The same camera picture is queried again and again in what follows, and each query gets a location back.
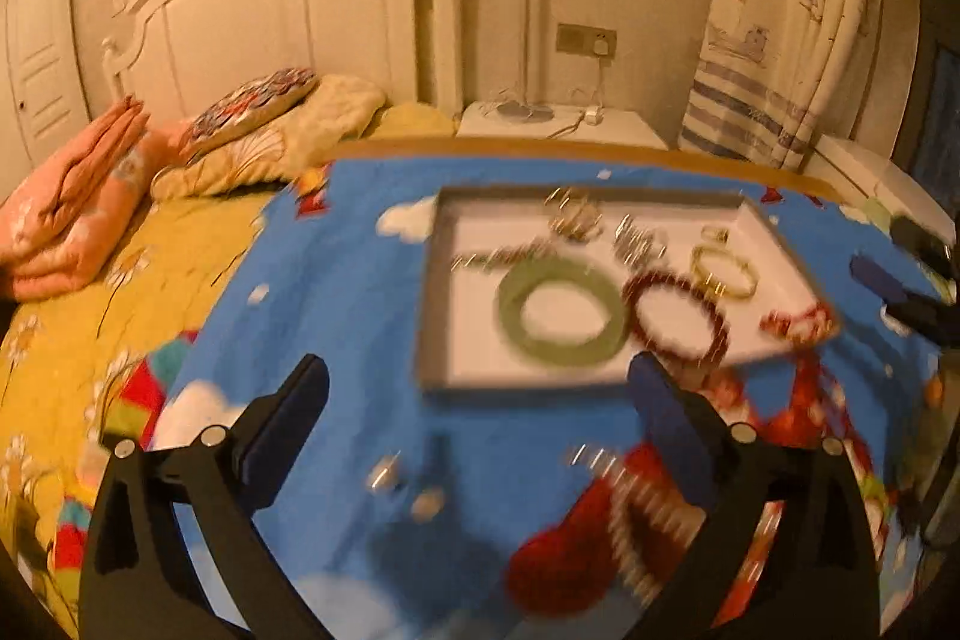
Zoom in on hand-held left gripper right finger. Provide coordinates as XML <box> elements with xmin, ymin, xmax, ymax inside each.
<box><xmin>628</xmin><ymin>351</ymin><xmax>882</xmax><ymax>640</ymax></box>

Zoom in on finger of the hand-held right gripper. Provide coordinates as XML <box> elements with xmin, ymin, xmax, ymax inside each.
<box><xmin>890</xmin><ymin>215</ymin><xmax>960</xmax><ymax>286</ymax></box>
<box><xmin>850</xmin><ymin>254</ymin><xmax>960</xmax><ymax>341</ymax></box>

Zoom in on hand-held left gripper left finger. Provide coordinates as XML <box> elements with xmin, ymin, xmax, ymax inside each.
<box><xmin>79</xmin><ymin>353</ymin><xmax>331</xmax><ymax>640</ymax></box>

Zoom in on white pearl necklace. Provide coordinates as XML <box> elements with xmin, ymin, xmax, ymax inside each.
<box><xmin>566</xmin><ymin>443</ymin><xmax>680</xmax><ymax>605</ymax></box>

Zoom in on red woven cord bracelet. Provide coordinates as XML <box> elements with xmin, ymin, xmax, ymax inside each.
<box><xmin>760</xmin><ymin>301</ymin><xmax>839</xmax><ymax>346</ymax></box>

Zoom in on pearl pendant with silver cap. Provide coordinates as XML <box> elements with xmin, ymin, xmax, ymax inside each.
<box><xmin>366</xmin><ymin>451</ymin><xmax>404</xmax><ymax>496</ymax></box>

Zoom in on gold bangle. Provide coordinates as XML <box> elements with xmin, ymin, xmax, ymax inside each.
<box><xmin>688</xmin><ymin>242</ymin><xmax>760</xmax><ymax>301</ymax></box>

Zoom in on dark red bead bracelet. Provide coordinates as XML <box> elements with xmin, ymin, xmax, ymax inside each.
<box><xmin>619</xmin><ymin>271</ymin><xmax>730</xmax><ymax>366</ymax></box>

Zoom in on round pearl earring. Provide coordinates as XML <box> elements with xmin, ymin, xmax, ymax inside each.
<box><xmin>409</xmin><ymin>485</ymin><xmax>449</xmax><ymax>522</ymax></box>

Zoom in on silver hair clip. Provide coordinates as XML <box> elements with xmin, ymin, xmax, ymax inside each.
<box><xmin>610</xmin><ymin>215</ymin><xmax>670</xmax><ymax>264</ymax></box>

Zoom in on grey cardboard box tray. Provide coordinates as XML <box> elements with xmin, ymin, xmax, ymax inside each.
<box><xmin>412</xmin><ymin>184</ymin><xmax>846</xmax><ymax>394</ymax></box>

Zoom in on green jade bangle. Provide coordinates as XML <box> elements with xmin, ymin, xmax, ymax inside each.
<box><xmin>495</xmin><ymin>257</ymin><xmax>625</xmax><ymax>365</ymax></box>

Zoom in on gold leaf brooch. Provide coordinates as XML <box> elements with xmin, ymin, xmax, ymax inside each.
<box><xmin>546</xmin><ymin>187</ymin><xmax>606</xmax><ymax>241</ymax></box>

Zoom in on white side cabinet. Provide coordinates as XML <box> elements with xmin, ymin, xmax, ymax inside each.
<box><xmin>802</xmin><ymin>134</ymin><xmax>955</xmax><ymax>238</ymax></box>

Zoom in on blue cloud printed cloth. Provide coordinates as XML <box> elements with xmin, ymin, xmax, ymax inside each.
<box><xmin>79</xmin><ymin>156</ymin><xmax>950</xmax><ymax>640</ymax></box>

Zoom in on yellow floral bedsheet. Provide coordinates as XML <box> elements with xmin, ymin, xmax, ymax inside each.
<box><xmin>0</xmin><ymin>100</ymin><xmax>458</xmax><ymax>635</ymax></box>

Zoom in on ship printed curtain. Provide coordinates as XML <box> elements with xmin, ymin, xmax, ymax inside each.
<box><xmin>679</xmin><ymin>0</ymin><xmax>920</xmax><ymax>170</ymax></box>

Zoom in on white nightstand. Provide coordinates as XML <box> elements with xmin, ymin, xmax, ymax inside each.
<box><xmin>456</xmin><ymin>100</ymin><xmax>670</xmax><ymax>151</ymax></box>

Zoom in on folded pink quilt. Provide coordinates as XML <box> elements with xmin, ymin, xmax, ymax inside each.
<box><xmin>0</xmin><ymin>96</ymin><xmax>171</xmax><ymax>301</ymax></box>

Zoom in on cream floral pillow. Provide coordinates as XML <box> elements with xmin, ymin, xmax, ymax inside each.
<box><xmin>150</xmin><ymin>74</ymin><xmax>388</xmax><ymax>200</ymax></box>

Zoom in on embroidered round pillow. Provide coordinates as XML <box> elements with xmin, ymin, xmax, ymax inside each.
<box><xmin>180</xmin><ymin>66</ymin><xmax>320</xmax><ymax>158</ymax></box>

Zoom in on white wooden headboard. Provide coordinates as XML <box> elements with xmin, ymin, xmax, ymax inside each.
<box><xmin>101</xmin><ymin>0</ymin><xmax>467</xmax><ymax>125</ymax></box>

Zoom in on thin white lamp pole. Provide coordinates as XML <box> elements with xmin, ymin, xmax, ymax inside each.
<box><xmin>498</xmin><ymin>0</ymin><xmax>554</xmax><ymax>121</ymax></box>

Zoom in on white panel door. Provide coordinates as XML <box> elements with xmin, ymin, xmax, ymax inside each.
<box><xmin>0</xmin><ymin>0</ymin><xmax>100</xmax><ymax>170</ymax></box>

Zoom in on white charging cable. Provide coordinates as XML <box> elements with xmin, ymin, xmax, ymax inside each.
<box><xmin>480</xmin><ymin>56</ymin><xmax>607</xmax><ymax>140</ymax></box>

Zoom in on wall socket plate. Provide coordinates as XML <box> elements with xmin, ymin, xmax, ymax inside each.
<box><xmin>556</xmin><ymin>21</ymin><xmax>618</xmax><ymax>61</ymax></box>

